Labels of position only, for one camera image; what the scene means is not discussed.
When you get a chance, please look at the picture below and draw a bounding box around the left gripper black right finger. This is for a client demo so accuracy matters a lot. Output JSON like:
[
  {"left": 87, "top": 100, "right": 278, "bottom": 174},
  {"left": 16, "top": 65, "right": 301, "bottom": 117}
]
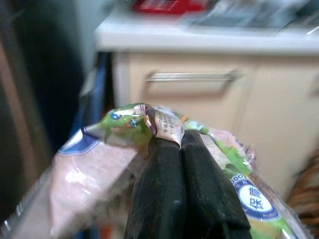
[{"left": 181, "top": 130, "right": 251, "bottom": 239}]

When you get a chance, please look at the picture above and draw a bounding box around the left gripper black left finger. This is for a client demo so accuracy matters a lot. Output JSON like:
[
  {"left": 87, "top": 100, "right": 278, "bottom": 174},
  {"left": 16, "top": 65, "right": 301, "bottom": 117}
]
[{"left": 124, "top": 138, "right": 187, "bottom": 239}]

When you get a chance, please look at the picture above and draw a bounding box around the colourful plastic food packet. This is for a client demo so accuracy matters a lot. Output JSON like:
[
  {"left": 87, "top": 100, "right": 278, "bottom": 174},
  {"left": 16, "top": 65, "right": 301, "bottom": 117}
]
[{"left": 0, "top": 102, "right": 307, "bottom": 239}]

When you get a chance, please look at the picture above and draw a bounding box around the beige kitchen cabinet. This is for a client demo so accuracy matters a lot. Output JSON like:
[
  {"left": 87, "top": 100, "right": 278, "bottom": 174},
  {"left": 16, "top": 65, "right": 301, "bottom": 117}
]
[{"left": 94, "top": 14, "right": 319, "bottom": 200}]

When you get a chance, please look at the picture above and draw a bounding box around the wicker basket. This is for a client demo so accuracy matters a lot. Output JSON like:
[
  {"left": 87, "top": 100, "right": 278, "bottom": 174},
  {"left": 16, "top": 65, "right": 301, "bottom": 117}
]
[{"left": 286, "top": 149, "right": 319, "bottom": 230}]

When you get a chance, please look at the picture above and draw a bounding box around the tall dark appliance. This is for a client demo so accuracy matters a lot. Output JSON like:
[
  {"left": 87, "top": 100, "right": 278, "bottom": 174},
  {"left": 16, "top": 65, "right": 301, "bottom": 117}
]
[{"left": 0, "top": 0, "right": 100, "bottom": 225}]

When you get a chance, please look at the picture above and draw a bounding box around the grey cloth mat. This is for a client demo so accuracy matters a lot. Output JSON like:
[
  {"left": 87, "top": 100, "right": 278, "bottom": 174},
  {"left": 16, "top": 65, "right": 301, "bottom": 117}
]
[{"left": 184, "top": 0, "right": 300, "bottom": 28}]

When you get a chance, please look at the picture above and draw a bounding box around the red coffee machine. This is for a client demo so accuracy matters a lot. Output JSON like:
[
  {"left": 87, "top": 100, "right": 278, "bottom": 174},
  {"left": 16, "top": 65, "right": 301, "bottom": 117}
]
[{"left": 132, "top": 0, "right": 207, "bottom": 13}]

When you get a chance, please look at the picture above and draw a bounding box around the steel drawer handle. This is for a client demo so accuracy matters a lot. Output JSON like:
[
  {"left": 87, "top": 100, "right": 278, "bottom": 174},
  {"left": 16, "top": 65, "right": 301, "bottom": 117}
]
[{"left": 144, "top": 69, "right": 244, "bottom": 94}]

